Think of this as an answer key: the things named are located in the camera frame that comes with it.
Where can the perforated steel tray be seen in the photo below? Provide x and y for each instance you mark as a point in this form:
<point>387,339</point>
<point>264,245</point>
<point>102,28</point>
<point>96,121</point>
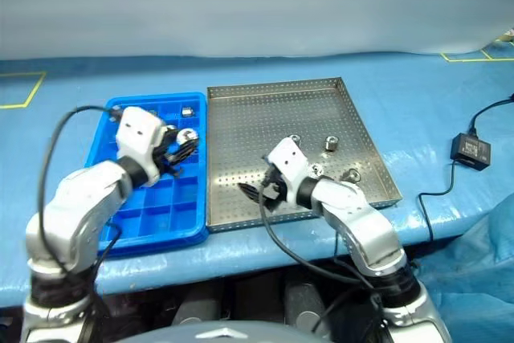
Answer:
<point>261,130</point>

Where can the blue plastic table cover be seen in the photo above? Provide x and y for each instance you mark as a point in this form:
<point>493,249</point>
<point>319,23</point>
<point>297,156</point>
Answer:
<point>401,110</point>

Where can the black power adapter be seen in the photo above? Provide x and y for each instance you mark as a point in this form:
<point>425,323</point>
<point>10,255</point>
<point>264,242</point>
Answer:
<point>471,150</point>

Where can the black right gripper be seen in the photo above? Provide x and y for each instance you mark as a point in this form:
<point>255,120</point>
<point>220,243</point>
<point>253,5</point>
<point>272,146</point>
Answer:
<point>275,190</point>

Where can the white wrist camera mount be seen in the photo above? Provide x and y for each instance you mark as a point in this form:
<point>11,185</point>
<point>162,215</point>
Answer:
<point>138,130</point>
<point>289,158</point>

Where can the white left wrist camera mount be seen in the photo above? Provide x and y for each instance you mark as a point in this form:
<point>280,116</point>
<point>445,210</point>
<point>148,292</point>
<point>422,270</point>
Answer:
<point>138,130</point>

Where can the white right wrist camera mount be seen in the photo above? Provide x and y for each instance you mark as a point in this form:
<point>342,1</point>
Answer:
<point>289,158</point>

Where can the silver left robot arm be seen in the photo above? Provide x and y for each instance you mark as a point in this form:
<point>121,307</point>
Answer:
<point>76,210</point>

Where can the blue garment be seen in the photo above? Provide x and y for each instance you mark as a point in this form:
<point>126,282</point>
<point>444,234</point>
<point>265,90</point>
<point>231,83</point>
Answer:
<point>474,270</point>

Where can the blue plastic compartment tray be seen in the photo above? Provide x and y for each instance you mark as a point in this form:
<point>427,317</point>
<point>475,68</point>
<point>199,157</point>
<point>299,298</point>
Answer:
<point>160,206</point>

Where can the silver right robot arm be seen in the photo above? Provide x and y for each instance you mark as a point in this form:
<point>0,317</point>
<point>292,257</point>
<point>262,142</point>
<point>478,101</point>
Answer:
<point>357,218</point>

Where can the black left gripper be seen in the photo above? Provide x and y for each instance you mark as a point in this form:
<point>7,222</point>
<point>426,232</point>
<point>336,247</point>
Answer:
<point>164,150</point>

